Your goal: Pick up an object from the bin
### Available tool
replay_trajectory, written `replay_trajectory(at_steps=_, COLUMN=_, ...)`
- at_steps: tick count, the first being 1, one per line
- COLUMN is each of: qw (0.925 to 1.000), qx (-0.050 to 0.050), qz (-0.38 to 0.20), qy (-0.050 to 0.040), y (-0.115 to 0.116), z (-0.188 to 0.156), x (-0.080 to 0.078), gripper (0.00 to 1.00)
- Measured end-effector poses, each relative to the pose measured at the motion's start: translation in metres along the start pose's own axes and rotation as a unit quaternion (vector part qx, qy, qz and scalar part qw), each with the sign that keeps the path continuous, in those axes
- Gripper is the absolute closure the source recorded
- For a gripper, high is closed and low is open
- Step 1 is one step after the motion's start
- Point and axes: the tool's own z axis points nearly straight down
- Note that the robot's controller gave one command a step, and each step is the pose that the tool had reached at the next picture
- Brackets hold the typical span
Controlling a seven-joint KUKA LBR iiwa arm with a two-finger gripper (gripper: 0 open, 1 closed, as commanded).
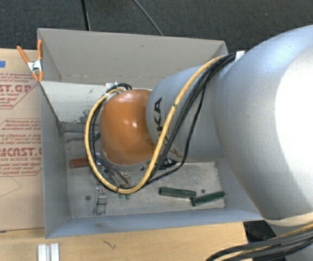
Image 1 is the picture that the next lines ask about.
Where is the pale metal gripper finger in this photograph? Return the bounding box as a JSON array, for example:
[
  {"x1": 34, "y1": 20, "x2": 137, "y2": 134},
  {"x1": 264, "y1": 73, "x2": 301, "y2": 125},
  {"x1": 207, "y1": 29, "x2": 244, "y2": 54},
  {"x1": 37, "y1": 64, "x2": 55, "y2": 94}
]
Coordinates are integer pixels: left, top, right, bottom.
[
  {"x1": 100, "y1": 187, "x2": 108, "y2": 215},
  {"x1": 91, "y1": 187, "x2": 101, "y2": 215}
]

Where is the grey metal bin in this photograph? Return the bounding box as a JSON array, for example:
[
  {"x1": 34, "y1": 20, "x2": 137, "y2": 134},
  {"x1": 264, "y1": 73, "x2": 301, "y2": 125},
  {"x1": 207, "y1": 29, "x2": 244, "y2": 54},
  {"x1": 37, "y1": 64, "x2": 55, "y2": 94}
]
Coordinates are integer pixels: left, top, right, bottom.
[{"x1": 37, "y1": 28, "x2": 263, "y2": 239}]

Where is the red-brown flat block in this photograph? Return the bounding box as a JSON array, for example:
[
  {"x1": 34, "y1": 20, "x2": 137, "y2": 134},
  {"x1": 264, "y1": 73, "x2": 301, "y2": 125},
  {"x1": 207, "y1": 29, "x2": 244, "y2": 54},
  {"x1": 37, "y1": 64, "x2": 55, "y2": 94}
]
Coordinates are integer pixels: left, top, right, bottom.
[{"x1": 69, "y1": 158, "x2": 89, "y2": 169}]

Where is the brown cardboard board red print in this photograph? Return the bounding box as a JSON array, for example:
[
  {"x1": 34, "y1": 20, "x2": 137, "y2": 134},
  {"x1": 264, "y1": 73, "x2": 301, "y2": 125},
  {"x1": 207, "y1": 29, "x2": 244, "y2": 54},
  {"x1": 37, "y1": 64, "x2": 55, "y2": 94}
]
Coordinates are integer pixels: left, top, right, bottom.
[{"x1": 0, "y1": 47, "x2": 46, "y2": 235}]

